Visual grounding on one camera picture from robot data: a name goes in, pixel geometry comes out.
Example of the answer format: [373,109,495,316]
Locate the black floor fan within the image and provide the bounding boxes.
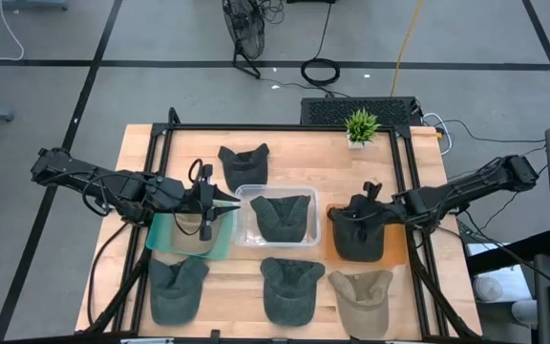
[221,0,266,80]

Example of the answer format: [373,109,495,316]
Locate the white looped cable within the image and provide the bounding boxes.
[421,112,454,157]

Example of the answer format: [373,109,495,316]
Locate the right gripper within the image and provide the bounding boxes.
[349,181,395,242]

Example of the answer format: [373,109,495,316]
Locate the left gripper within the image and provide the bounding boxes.
[181,164,243,242]

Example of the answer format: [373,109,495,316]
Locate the clear plastic bin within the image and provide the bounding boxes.
[234,184,323,248]

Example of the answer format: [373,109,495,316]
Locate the black baseball cap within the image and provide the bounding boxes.
[217,142,271,193]
[327,205,386,263]

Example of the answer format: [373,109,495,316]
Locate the tan baseball cap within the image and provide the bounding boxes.
[328,269,394,340]
[169,212,223,256]

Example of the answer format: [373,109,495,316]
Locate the yellow power cable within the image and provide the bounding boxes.
[390,0,424,97]

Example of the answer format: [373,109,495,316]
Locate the small green potted plant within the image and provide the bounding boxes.
[344,108,382,150]

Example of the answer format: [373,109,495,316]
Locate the black computer case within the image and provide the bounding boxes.
[300,96,423,128]

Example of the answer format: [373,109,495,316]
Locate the orange plastic bin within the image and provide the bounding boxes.
[325,203,408,268]

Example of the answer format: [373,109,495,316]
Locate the white shoe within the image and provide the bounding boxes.
[473,276,503,302]
[511,299,539,326]

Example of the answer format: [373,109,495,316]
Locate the dark green baseball cap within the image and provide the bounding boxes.
[260,256,327,328]
[249,194,312,244]
[148,256,210,326]

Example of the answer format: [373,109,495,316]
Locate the black aluminium frame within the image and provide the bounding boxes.
[83,107,484,344]

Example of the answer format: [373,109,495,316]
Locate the teal plastic bin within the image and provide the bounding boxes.
[144,200,236,262]

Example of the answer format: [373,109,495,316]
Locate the black coiled cable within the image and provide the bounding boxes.
[301,0,342,88]

